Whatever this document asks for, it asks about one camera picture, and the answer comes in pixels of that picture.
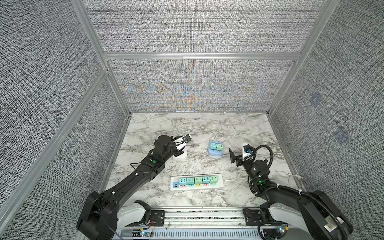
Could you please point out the long white power strip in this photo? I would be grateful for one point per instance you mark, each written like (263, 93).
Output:
(174, 181)

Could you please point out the blue square power strip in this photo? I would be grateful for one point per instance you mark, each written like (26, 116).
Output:
(215, 153)

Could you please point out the white square power strip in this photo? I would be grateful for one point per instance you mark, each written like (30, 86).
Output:
(183, 156)

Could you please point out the green adapter lowest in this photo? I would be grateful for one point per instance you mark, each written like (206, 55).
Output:
(213, 179)

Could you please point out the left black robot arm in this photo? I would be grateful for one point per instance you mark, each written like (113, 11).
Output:
(132, 186)

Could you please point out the teal adapter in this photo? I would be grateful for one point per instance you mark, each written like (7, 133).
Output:
(183, 181)
(190, 181)
(213, 146)
(206, 179)

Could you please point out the green adapter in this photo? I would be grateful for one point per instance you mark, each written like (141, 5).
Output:
(220, 147)
(198, 180)

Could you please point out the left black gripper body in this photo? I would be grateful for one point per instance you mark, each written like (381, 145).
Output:
(175, 152)

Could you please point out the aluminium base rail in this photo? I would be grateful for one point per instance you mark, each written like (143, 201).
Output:
(202, 218)

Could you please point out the aluminium enclosure frame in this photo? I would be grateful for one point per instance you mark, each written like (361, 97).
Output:
(87, 87)

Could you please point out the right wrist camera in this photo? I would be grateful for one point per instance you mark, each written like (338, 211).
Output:
(247, 151)

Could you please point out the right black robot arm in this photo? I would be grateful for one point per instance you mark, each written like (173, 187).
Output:
(300, 204)

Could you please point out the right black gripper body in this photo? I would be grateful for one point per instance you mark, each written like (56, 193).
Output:
(240, 162)

